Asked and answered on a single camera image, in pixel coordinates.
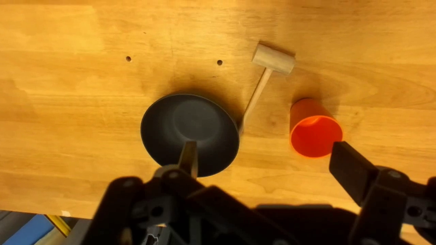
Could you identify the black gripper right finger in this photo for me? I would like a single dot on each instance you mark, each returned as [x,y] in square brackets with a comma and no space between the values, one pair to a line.
[354,170]

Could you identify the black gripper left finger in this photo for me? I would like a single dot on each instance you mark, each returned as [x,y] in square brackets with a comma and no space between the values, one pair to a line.
[188,156]

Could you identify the black round bowl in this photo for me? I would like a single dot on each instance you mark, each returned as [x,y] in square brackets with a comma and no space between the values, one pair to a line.
[191,122]

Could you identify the small wooden mallet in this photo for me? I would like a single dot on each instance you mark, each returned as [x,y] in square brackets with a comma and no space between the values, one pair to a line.
[274,58]

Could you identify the blue plastic object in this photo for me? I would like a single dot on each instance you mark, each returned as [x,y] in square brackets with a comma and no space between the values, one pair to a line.
[24,228]

